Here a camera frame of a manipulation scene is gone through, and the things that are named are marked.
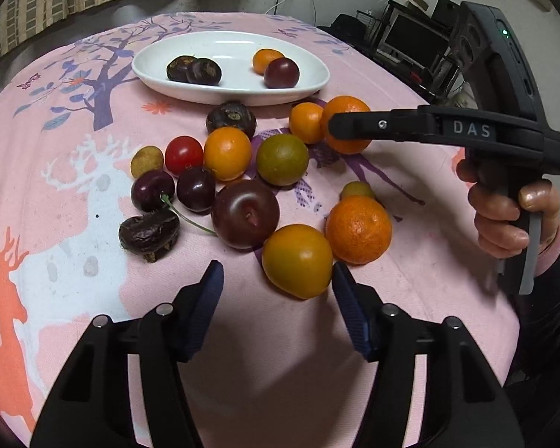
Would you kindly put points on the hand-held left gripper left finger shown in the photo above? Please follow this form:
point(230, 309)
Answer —
point(209, 301)

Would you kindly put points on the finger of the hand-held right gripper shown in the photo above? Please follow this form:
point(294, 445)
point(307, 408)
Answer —
point(373, 126)

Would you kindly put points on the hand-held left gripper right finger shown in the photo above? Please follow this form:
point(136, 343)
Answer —
point(350, 310)

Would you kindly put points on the orange mandarin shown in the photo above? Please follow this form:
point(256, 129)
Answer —
point(358, 229)
point(350, 105)

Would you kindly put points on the green orange citrus fruit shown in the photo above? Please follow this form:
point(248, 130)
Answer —
point(282, 159)
point(297, 261)

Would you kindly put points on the white oval plate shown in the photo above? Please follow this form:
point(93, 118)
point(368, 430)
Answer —
point(235, 58)

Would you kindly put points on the person's right forearm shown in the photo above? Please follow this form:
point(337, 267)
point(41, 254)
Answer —
point(557, 289)

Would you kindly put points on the person's right hand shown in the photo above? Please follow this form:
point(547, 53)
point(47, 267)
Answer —
point(494, 203)

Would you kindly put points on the small green yellow fruit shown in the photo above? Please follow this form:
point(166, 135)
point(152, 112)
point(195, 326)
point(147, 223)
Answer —
point(357, 190)

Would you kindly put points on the small orange tangerine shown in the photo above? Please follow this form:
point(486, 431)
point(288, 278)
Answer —
point(305, 123)

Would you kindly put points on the dark water chestnut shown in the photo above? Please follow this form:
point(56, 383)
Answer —
point(206, 72)
point(148, 234)
point(231, 117)
point(177, 69)

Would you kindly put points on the large dark purple plum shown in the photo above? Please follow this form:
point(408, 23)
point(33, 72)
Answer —
point(245, 214)

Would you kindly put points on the dark monitor screen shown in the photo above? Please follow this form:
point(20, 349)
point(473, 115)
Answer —
point(415, 39)

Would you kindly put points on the black chair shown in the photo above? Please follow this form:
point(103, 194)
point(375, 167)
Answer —
point(352, 30)

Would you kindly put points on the small dark plum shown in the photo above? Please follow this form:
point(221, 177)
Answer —
point(282, 73)

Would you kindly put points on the dark red cherry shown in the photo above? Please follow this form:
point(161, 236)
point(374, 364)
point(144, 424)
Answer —
point(151, 191)
point(196, 190)

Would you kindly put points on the small orange kumquat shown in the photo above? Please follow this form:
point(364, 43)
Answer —
point(264, 59)

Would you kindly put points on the black speaker box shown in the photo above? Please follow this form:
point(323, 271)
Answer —
point(445, 11)

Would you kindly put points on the smooth orange citrus fruit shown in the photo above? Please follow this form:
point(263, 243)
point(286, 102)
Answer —
point(227, 153)

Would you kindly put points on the red cherry tomato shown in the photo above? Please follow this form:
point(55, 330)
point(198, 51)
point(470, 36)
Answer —
point(183, 155)

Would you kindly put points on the pink printed tablecloth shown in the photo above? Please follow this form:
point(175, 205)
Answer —
point(65, 252)

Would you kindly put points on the yellow brown longan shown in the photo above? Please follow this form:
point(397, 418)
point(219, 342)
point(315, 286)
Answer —
point(146, 162)

